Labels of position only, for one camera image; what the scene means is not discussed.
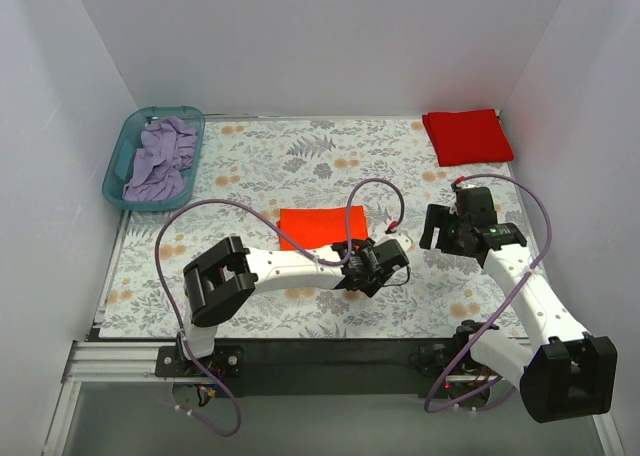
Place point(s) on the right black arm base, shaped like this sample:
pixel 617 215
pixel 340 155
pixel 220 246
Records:
pixel 432 358

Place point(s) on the aluminium rail frame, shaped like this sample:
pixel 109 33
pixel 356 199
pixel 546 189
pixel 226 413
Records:
pixel 297 397

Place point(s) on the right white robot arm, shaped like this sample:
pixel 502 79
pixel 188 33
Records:
pixel 565 371

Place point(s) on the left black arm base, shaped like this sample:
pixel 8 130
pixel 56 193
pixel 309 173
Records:
pixel 226 360

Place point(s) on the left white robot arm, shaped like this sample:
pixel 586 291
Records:
pixel 220 281

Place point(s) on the teal plastic bin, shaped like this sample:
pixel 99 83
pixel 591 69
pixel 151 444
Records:
pixel 121 165

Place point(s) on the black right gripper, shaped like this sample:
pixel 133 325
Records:
pixel 435 227

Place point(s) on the folded red t shirt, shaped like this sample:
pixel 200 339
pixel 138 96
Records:
pixel 467 137

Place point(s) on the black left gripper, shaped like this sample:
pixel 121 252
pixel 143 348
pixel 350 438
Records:
pixel 395 252

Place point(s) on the floral patterned table mat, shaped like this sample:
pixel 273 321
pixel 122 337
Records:
pixel 249 171

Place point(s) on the crumpled lavender t shirt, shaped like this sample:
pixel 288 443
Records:
pixel 168 149

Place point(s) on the orange t shirt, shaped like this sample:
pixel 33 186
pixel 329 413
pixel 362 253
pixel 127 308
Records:
pixel 314 228

